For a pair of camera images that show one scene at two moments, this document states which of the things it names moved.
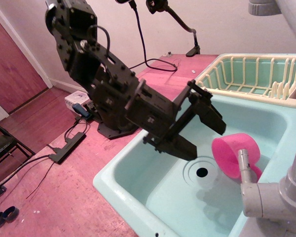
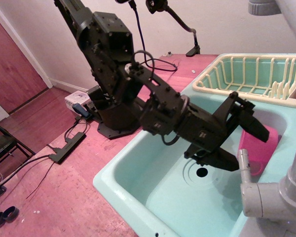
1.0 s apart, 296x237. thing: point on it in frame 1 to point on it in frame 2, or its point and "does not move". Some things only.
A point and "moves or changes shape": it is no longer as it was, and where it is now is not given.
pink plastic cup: (226, 148) moves or changes shape
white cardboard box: (78, 97) does not move
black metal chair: (2, 142) does not move
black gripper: (160, 116) to (199, 129)
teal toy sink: (160, 194) does not move
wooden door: (14, 78) does not move
